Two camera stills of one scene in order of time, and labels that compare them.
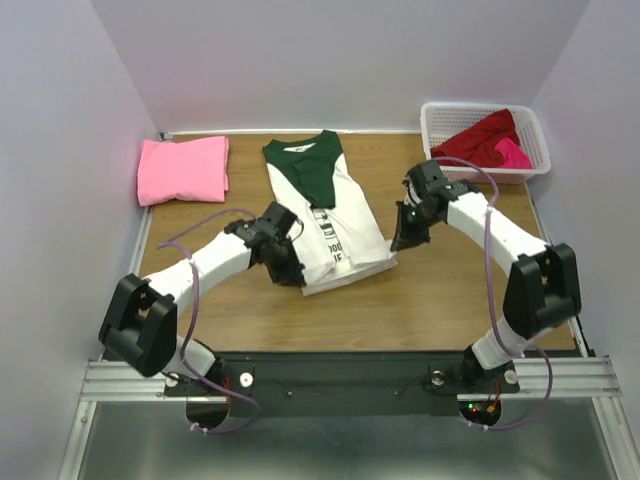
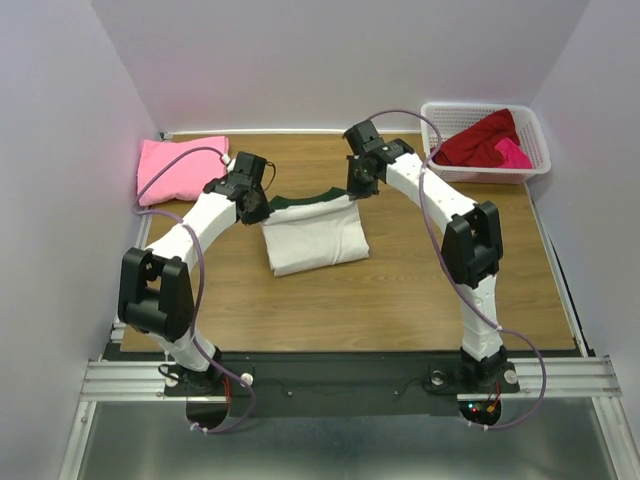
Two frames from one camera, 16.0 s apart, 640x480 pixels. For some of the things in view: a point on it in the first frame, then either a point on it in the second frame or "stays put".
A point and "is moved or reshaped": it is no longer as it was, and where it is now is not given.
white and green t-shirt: x=339 y=237 is moved or reshaped
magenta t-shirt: x=516 y=158 stays put
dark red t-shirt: x=476 y=142 stays put
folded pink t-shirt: x=191 y=170 stays put
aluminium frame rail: x=580 y=379 stays put
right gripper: x=407 y=237 to x=356 y=189
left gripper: x=293 y=274 to x=262 y=213
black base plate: x=343 y=383 stays put
